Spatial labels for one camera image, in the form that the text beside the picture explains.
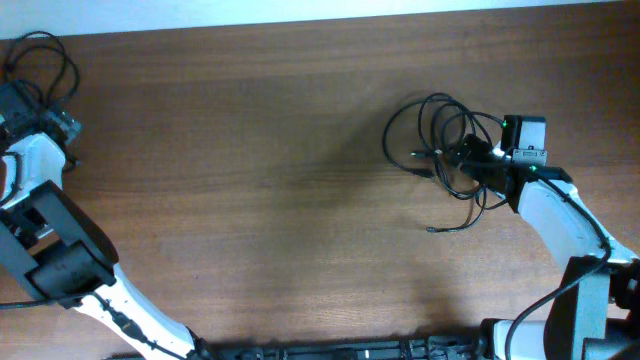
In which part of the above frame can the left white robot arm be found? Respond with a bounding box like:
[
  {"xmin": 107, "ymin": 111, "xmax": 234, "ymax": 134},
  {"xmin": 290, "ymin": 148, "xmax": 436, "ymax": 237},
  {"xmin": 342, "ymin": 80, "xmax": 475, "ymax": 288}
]
[{"xmin": 1, "ymin": 81, "xmax": 215, "ymax": 359}]

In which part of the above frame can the black USB cable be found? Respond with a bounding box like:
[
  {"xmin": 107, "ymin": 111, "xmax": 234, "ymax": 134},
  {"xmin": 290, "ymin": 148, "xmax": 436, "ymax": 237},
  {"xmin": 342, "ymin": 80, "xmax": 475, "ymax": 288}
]
[{"xmin": 1, "ymin": 30, "xmax": 81, "ymax": 111}]

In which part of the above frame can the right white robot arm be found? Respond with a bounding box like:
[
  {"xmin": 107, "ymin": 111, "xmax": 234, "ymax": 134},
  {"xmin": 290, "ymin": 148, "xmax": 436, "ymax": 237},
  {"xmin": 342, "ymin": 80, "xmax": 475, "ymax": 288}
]
[{"xmin": 450, "ymin": 115, "xmax": 639, "ymax": 359}]

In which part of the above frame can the black cable bundle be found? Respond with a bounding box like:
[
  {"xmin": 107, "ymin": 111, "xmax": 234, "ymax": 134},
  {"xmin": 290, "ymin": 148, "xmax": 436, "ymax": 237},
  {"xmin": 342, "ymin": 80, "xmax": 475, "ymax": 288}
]
[{"xmin": 381, "ymin": 92, "xmax": 506, "ymax": 234}]

